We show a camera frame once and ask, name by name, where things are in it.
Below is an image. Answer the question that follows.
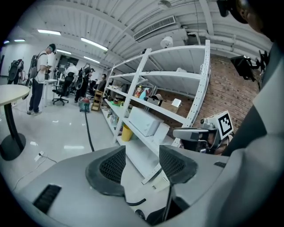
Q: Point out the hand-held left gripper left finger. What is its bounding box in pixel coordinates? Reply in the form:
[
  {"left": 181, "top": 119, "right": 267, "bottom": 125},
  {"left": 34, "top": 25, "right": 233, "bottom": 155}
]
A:
[{"left": 15, "top": 145, "right": 154, "bottom": 227}]

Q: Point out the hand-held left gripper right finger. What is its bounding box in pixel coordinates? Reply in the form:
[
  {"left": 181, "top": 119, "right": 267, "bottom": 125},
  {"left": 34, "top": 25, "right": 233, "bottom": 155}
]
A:
[{"left": 159, "top": 145, "right": 229, "bottom": 208}]

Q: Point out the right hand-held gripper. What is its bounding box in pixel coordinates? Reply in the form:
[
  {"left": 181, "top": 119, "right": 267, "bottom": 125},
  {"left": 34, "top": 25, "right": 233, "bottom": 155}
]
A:
[{"left": 172, "top": 110, "right": 234, "bottom": 154}]

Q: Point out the black vacuum hose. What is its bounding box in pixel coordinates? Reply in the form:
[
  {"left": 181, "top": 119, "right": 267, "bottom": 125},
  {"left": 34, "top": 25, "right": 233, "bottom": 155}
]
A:
[{"left": 84, "top": 110, "right": 95, "bottom": 153}]

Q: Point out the person's right forearm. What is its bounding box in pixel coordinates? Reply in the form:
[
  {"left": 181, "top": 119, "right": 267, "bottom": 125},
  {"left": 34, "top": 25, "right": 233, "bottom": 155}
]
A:
[{"left": 223, "top": 104, "right": 268, "bottom": 157}]

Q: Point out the red and teal vacuum cleaner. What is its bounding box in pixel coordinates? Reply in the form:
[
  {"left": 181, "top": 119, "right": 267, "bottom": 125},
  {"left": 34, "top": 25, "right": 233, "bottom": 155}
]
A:
[{"left": 79, "top": 97, "right": 91, "bottom": 113}]

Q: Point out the person's right hand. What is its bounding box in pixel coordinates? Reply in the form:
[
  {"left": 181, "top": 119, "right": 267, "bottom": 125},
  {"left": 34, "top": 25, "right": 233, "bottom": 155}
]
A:
[{"left": 208, "top": 134, "right": 234, "bottom": 155}]

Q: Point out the cardboard box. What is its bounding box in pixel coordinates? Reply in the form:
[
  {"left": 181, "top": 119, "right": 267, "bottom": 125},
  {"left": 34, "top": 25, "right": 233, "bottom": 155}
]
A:
[{"left": 161, "top": 99, "right": 182, "bottom": 114}]

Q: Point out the white appliance box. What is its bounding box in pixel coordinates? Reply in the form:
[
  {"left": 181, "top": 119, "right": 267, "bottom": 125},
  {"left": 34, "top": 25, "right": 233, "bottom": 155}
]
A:
[{"left": 128, "top": 106, "right": 165, "bottom": 137}]

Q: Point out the teal spray bottle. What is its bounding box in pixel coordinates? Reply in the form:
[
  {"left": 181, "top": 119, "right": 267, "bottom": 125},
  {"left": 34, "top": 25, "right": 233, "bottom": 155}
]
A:
[{"left": 142, "top": 87, "right": 151, "bottom": 102}]

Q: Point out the white power strip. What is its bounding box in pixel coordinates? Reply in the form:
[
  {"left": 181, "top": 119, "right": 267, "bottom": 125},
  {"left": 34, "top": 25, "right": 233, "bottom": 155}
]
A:
[{"left": 34, "top": 150, "right": 45, "bottom": 162}]

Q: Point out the yellow bucket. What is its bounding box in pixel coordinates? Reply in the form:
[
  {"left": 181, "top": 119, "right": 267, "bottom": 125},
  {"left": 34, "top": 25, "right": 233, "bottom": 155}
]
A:
[{"left": 121, "top": 124, "right": 134, "bottom": 142}]

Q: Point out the white metal shelving unit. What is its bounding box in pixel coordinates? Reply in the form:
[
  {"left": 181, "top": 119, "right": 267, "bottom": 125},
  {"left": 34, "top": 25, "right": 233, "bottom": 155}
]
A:
[{"left": 101, "top": 39, "right": 211, "bottom": 185}]

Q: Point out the red and yellow bottle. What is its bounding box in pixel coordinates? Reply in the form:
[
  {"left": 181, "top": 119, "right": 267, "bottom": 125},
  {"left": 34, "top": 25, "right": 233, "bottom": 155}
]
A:
[{"left": 134, "top": 85, "right": 144, "bottom": 98}]

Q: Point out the wooden stool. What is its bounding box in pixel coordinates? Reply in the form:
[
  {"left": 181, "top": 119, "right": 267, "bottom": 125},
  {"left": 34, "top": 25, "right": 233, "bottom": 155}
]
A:
[{"left": 91, "top": 90, "right": 105, "bottom": 112}]

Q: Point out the black office chair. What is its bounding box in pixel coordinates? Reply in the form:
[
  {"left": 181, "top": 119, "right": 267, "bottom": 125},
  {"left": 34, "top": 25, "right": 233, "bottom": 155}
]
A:
[{"left": 52, "top": 76, "right": 74, "bottom": 106}]

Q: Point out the white ceiling air vent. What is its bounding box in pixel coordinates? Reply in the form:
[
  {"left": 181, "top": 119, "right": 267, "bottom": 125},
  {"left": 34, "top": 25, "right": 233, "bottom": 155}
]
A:
[{"left": 132, "top": 15, "right": 177, "bottom": 42}]

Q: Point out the ceiling strip light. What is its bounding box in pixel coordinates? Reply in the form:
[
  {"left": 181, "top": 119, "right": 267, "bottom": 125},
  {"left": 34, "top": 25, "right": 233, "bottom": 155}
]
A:
[
  {"left": 80, "top": 37, "right": 109, "bottom": 52},
  {"left": 37, "top": 29, "right": 62, "bottom": 36},
  {"left": 83, "top": 55, "right": 101, "bottom": 64}
]

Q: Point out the white rectangular desk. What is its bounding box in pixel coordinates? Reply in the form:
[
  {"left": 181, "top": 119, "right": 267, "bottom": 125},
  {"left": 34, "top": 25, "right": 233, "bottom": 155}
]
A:
[{"left": 43, "top": 78, "right": 59, "bottom": 107}]

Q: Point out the round wooden table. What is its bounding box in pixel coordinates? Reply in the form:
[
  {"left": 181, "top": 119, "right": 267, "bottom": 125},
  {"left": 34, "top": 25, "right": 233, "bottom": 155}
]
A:
[{"left": 0, "top": 84, "right": 31, "bottom": 161}]

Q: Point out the person's head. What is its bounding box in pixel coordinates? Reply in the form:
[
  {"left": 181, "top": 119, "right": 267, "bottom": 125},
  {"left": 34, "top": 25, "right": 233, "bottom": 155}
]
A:
[{"left": 235, "top": 0, "right": 277, "bottom": 43}]

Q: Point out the black power cable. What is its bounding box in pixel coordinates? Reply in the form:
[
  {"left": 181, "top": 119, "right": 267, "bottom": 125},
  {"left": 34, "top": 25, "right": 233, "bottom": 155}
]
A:
[{"left": 41, "top": 154, "right": 58, "bottom": 164}]

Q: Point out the wall-mounted black monitor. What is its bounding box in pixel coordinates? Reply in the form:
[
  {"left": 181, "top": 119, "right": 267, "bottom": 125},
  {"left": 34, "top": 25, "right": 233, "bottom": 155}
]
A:
[{"left": 230, "top": 55, "right": 256, "bottom": 82}]

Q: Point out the black head-mounted camera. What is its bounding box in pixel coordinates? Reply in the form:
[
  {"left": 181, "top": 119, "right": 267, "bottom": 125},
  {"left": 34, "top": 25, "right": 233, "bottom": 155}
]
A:
[{"left": 216, "top": 0, "right": 236, "bottom": 18}]

